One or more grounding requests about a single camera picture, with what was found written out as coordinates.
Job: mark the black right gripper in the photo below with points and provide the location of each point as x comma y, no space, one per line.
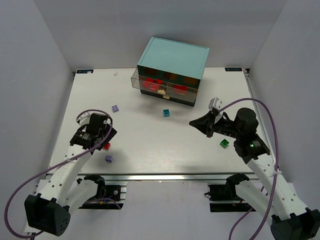
210,127

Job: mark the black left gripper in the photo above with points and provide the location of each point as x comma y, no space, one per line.
110,133

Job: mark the long red lego brick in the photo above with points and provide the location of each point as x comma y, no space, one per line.
180,89

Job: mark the small red slope lego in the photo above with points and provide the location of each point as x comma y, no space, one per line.
154,87

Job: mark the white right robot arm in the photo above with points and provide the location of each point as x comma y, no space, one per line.
288,217

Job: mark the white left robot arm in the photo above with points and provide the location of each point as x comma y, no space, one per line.
50,210

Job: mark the small red lego cube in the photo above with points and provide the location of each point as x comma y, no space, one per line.
107,146

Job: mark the lilac lego brick rear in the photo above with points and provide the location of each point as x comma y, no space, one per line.
114,108

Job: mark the lilac lego brick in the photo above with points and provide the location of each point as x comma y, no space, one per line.
108,158
114,108

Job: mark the green lego cube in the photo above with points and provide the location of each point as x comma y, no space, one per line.
224,143

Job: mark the lilac lego brick front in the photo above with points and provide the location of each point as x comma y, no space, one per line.
108,158

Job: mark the small teal lego cube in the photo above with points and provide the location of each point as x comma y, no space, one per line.
166,113

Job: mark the left blue corner label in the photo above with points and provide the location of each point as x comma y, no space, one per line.
84,71

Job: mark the blue corner label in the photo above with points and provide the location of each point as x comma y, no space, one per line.
84,71
233,69

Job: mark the right blue corner label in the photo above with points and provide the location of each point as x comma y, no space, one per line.
233,69

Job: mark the teal drawer cabinet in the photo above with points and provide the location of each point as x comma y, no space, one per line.
174,62

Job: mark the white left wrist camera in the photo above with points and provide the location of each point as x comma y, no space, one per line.
83,119

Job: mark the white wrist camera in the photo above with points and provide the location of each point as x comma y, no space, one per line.
83,119
215,106

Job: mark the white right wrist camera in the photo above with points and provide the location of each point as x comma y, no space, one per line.
215,106

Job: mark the aluminium table front rail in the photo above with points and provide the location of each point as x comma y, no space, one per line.
168,177

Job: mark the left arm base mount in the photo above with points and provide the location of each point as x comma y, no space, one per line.
113,197

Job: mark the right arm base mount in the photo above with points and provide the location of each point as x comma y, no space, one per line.
223,197

